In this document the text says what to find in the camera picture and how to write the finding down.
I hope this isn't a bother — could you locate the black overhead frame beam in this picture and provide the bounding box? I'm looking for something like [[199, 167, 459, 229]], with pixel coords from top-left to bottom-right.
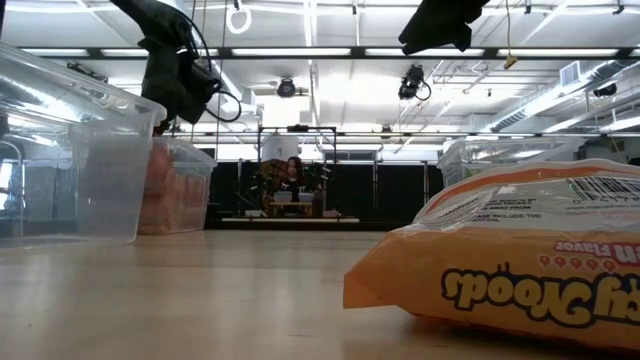
[[19, 46, 640, 61]]

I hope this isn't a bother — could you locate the yellow clip on cord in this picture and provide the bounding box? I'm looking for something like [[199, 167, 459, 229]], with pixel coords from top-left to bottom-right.
[[502, 0, 520, 70]]

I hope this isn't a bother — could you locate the white background platform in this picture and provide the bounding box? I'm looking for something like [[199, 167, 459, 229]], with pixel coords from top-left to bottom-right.
[[222, 216, 361, 224]]

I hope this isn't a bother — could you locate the white air vent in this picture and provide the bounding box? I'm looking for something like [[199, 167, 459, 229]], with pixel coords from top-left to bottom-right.
[[559, 60, 582, 87]]

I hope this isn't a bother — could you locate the white background box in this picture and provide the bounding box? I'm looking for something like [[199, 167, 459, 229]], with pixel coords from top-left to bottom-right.
[[260, 135, 300, 164]]

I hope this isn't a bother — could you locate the clear plastic bin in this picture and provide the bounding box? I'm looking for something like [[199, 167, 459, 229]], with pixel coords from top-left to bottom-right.
[[135, 135, 220, 236], [0, 40, 169, 250]]

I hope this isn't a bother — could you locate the clear bin with paper label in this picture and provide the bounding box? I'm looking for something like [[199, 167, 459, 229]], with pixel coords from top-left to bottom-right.
[[436, 135, 586, 189]]

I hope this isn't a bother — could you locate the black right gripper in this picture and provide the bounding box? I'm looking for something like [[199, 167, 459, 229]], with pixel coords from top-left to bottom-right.
[[398, 0, 491, 55]]

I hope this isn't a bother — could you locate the white hanging ring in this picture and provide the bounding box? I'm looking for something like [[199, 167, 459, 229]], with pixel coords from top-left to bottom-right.
[[225, 2, 253, 35]]

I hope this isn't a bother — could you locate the black ceiling camera with cable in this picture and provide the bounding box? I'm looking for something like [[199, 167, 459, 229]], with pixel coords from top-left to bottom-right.
[[397, 63, 432, 102]]

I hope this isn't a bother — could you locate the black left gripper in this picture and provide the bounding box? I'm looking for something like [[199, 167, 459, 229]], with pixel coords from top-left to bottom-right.
[[141, 47, 224, 126]]

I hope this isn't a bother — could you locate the round black ceiling camera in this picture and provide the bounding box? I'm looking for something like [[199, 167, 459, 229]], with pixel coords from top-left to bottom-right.
[[276, 77, 297, 99]]

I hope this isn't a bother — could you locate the black ceiling device cluster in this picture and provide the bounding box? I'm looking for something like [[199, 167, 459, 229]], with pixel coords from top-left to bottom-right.
[[66, 61, 109, 84]]

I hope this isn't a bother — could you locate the seated person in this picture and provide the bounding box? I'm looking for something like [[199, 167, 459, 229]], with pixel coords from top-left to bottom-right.
[[279, 155, 310, 204]]

